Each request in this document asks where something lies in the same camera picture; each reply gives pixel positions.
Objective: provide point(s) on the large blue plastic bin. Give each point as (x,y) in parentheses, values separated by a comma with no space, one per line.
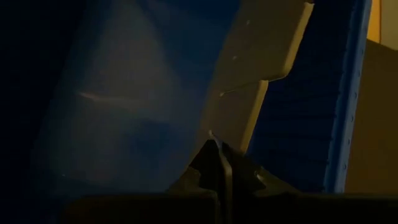
(304,124)

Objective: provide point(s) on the short grey slotted divider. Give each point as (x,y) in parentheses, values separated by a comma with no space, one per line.
(248,46)

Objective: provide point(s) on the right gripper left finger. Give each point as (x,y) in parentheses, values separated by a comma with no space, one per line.
(205,174)

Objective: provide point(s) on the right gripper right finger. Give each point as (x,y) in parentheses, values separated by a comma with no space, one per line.
(248,182)

